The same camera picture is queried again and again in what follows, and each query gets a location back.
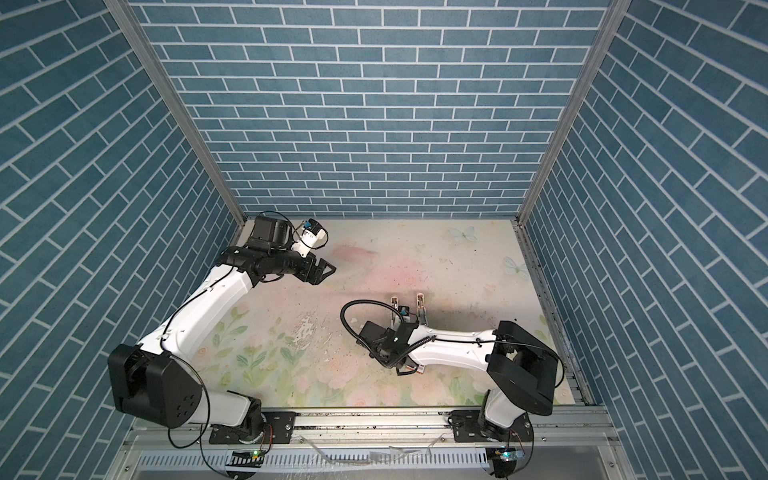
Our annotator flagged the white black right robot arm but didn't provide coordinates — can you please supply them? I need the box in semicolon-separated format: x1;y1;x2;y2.
353;320;560;440

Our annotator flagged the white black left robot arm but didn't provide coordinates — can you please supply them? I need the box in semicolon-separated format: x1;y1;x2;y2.
107;211;335;443

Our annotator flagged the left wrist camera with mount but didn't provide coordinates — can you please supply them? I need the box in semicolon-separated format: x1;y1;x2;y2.
292;219;329;257

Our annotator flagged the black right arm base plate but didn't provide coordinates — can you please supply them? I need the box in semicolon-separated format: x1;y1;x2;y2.
447;408;534;443

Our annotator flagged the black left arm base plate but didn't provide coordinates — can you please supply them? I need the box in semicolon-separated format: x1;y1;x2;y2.
209;411;298;446

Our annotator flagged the aluminium front rail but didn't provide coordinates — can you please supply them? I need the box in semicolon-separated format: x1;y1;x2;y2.
106;405;634;479

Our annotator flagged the aluminium corner post left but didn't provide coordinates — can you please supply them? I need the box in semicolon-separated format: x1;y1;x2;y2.
104;0;246;227

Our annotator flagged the aluminium corner post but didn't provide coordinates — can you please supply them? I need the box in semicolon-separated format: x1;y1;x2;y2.
517;0;631;226
104;0;246;227

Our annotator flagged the aluminium corner post right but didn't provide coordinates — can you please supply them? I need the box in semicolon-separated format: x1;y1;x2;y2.
517;0;631;226

